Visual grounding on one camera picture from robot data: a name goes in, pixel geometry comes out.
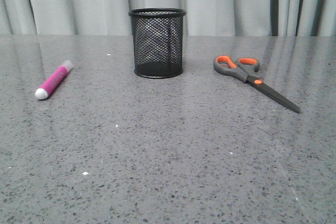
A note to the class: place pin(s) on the grey orange scissors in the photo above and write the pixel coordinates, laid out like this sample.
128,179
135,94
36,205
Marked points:
245,69

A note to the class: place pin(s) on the black mesh pen bin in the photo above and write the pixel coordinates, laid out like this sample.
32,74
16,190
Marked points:
157,41

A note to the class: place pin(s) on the grey curtain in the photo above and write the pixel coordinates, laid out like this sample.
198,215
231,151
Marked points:
203,17

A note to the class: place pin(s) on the pink marker pen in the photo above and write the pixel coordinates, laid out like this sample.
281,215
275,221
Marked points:
52,82

